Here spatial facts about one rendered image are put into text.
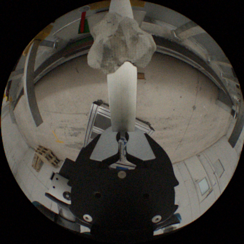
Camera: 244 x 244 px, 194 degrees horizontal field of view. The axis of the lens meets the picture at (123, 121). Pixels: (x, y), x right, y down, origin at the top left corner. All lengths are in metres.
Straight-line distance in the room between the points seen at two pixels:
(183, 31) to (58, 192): 0.63
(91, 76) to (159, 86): 0.91
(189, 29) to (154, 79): 0.84
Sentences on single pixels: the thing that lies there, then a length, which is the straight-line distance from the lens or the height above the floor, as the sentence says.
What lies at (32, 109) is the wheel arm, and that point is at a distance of 0.25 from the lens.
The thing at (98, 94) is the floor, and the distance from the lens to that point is 1.00.
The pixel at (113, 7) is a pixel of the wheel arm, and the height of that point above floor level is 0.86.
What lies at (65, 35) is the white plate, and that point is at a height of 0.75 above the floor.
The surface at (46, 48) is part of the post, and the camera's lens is 0.41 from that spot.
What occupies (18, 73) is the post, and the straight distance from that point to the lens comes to 0.59.
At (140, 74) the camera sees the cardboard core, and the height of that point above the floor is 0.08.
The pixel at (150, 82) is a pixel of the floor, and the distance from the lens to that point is 1.00.
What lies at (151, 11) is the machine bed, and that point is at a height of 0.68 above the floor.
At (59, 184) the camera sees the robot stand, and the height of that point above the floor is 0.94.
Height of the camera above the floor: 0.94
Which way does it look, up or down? 61 degrees down
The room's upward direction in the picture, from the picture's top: 180 degrees clockwise
